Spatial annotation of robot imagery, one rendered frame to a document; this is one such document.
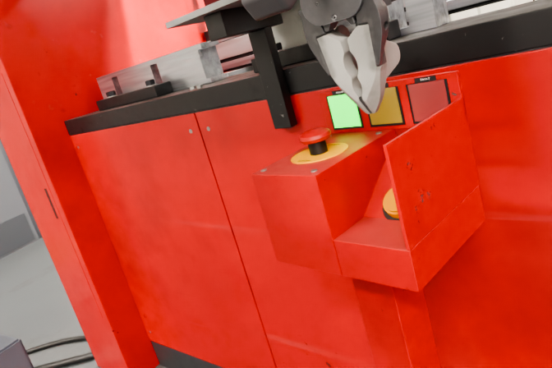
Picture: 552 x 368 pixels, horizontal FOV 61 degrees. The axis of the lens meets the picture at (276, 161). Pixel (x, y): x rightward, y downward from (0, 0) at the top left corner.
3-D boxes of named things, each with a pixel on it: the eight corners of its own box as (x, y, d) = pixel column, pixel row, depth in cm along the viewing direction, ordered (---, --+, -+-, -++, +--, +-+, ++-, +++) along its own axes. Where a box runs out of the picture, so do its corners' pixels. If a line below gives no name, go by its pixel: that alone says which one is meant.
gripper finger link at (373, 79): (420, 93, 48) (398, 5, 46) (392, 114, 45) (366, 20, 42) (395, 96, 51) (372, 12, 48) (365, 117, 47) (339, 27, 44)
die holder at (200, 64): (106, 108, 144) (95, 78, 142) (122, 103, 148) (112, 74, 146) (212, 82, 111) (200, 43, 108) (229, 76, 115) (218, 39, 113)
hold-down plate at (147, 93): (98, 111, 137) (95, 101, 136) (114, 106, 141) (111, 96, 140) (157, 97, 117) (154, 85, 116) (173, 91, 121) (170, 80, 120)
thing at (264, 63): (241, 145, 78) (202, 16, 73) (292, 120, 88) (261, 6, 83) (259, 144, 75) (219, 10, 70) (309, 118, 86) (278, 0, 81)
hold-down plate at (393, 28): (254, 74, 94) (250, 59, 93) (270, 68, 98) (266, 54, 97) (388, 41, 74) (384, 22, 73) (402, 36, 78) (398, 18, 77)
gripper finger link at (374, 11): (400, 58, 43) (375, -38, 41) (392, 64, 42) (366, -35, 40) (359, 66, 47) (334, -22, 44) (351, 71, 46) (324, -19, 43)
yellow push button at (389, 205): (386, 221, 53) (377, 212, 51) (397, 193, 54) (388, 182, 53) (416, 224, 50) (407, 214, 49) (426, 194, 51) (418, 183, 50)
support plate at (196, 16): (166, 29, 76) (164, 23, 76) (266, 10, 95) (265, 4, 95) (243, -2, 64) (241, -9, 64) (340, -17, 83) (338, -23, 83)
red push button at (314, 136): (298, 163, 57) (290, 135, 56) (318, 153, 60) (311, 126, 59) (322, 163, 54) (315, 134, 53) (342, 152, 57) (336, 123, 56)
